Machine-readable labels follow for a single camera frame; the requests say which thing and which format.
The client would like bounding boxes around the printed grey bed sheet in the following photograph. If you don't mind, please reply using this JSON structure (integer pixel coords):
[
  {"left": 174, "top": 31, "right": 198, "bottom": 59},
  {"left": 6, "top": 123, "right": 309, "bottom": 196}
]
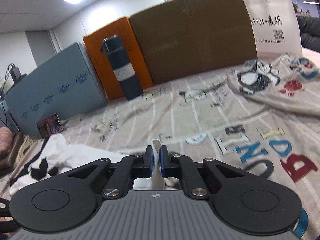
[{"left": 0, "top": 52, "right": 320, "bottom": 240}]

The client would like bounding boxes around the white shopping bag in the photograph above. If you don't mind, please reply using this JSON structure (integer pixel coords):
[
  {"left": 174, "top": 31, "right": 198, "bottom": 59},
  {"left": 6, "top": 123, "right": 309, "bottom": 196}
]
[{"left": 244, "top": 0, "right": 302, "bottom": 58}]

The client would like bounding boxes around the large blue cardboard box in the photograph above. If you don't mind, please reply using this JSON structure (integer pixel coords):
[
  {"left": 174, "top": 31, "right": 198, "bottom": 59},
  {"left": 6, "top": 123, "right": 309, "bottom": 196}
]
[{"left": 4, "top": 42, "right": 107, "bottom": 138}]

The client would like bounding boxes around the white black trim t-shirt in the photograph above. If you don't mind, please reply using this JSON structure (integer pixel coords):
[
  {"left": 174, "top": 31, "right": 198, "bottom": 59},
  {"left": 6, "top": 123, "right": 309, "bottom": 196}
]
[{"left": 8, "top": 133, "right": 180, "bottom": 197}]

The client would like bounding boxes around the black puffer jacket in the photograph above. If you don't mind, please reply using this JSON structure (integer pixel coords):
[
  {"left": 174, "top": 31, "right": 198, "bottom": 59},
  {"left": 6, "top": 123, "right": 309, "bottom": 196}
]
[{"left": 296, "top": 14, "right": 320, "bottom": 53}]

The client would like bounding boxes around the black power adapter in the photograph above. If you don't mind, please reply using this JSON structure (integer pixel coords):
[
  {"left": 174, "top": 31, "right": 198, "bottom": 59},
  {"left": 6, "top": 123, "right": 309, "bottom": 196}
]
[{"left": 10, "top": 64, "right": 26, "bottom": 83}]

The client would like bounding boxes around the black cable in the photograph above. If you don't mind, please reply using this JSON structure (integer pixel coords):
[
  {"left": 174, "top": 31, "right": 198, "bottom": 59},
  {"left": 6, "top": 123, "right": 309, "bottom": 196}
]
[{"left": 0, "top": 63, "right": 16, "bottom": 131}]

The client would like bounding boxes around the brown cardboard box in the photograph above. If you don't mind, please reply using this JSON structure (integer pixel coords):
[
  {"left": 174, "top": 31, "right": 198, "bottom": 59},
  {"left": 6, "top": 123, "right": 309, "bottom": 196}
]
[{"left": 129, "top": 0, "right": 257, "bottom": 84}]

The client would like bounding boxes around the brown leather garment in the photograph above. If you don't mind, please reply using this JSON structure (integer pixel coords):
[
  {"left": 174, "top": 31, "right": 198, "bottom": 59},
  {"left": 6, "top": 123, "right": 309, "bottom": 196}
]
[{"left": 1, "top": 131, "right": 24, "bottom": 171}]

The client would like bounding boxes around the cream knitted garment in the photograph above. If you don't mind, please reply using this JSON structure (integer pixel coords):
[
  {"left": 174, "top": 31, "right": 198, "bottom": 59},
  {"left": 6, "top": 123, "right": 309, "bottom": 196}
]
[{"left": 16, "top": 135, "right": 36, "bottom": 163}]

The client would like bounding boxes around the orange cardboard box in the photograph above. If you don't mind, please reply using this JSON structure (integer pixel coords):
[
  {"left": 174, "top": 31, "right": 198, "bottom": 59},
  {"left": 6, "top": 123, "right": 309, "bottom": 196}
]
[{"left": 83, "top": 17, "right": 153, "bottom": 100}]

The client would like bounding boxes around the pink knitted sweater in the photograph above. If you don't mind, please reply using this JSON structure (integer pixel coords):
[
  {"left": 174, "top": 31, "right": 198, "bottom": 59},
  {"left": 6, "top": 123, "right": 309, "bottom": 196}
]
[{"left": 0, "top": 127, "right": 14, "bottom": 159}]

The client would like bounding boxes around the smartphone playing video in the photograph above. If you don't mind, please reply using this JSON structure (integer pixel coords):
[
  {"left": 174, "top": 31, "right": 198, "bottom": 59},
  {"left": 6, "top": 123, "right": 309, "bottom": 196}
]
[{"left": 36, "top": 113, "right": 63, "bottom": 139}]

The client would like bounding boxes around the dark blue vacuum bottle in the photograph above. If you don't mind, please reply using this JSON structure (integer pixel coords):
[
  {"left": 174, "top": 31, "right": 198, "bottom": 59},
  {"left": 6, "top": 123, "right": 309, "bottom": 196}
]
[{"left": 100, "top": 35, "right": 143, "bottom": 101}]

